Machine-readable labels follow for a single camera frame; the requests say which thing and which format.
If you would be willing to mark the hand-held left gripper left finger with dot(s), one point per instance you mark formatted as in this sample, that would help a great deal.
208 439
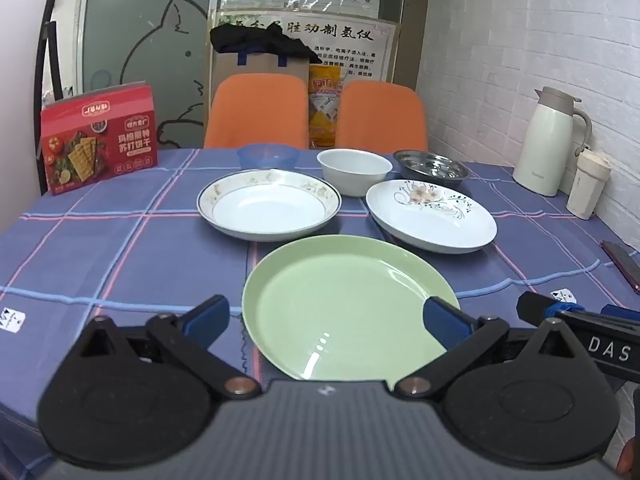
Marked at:
207 317

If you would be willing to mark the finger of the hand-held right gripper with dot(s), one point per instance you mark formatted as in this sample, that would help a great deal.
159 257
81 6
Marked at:
622 312
535 305

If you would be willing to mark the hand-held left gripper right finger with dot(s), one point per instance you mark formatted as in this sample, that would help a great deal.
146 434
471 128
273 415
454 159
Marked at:
447 322

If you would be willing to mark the light green plate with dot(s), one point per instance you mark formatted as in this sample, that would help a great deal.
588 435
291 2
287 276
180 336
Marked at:
340 300

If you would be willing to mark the white ceramic bowl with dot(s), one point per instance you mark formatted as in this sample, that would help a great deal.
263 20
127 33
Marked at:
350 175

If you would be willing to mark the person's right hand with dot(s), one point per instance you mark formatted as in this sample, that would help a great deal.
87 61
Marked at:
626 457

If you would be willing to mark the white marker sticker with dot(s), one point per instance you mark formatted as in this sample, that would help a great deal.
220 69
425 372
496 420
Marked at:
11 320
564 296

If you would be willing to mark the dark red phone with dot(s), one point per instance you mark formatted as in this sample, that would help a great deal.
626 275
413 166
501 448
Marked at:
625 262

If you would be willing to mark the floral white plate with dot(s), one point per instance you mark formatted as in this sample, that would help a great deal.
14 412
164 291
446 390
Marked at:
440 225

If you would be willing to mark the blue plaid tablecloth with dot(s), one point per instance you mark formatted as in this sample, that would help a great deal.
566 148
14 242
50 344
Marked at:
125 260

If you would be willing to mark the gold-rimmed white plate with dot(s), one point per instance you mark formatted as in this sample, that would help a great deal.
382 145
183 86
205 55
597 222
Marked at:
265 210

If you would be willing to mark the white lidded cup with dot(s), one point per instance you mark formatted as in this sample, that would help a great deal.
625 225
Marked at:
587 190

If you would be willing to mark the stainless steel bowl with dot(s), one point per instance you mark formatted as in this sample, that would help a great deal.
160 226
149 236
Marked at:
435 167

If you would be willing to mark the white thermos jug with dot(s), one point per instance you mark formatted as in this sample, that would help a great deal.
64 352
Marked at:
542 145

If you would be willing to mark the blue plastic bowl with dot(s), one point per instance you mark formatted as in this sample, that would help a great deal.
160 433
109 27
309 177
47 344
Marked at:
265 155

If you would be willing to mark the red cracker box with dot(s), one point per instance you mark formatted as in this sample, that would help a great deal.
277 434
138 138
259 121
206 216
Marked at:
100 145

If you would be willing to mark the orange chair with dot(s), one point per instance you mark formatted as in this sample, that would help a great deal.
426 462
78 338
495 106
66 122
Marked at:
382 115
255 110

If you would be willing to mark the yellow snack bag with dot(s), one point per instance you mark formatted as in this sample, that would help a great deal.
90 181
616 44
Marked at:
322 110

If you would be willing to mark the brown paper bag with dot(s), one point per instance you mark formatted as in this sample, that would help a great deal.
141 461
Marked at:
260 67

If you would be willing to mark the black cloth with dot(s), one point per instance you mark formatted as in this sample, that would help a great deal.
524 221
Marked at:
255 37

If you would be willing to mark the frosted glass panel with drawing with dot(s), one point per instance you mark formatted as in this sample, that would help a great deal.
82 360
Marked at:
145 25

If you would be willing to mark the white text wall poster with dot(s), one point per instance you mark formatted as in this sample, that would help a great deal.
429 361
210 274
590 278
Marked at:
360 45

